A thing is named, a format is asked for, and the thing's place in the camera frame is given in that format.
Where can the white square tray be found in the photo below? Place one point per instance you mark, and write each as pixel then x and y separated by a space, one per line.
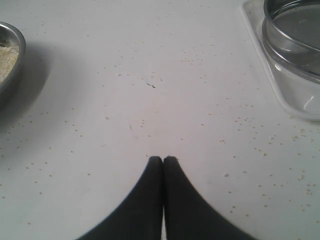
pixel 297 96

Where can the steel bowl with grains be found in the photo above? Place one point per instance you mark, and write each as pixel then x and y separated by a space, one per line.
pixel 12 53

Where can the round steel mesh sieve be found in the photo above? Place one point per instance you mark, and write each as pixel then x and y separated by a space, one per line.
pixel 291 36

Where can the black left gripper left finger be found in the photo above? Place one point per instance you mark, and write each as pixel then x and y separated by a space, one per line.
pixel 140 215

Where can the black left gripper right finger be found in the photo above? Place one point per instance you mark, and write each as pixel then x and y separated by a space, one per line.
pixel 187 215

